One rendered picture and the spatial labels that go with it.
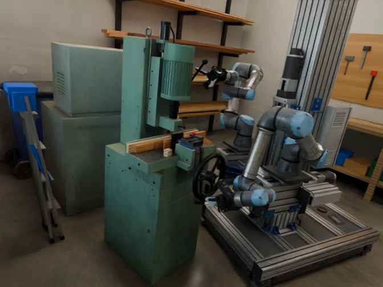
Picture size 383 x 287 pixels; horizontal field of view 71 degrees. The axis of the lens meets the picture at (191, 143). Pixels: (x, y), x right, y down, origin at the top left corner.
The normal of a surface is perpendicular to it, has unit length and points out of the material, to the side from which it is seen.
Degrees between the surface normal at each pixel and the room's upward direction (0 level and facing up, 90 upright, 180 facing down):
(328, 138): 90
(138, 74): 90
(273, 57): 90
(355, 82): 90
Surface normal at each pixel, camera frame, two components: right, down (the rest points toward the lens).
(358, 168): -0.83, 0.09
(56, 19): 0.64, 0.32
